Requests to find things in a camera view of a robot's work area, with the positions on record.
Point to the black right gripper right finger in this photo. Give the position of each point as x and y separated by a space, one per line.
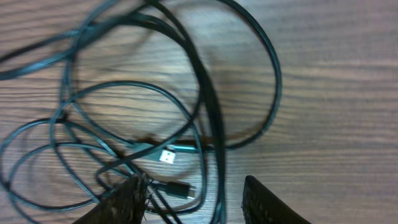
261 206

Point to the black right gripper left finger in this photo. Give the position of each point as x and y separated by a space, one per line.
125 205

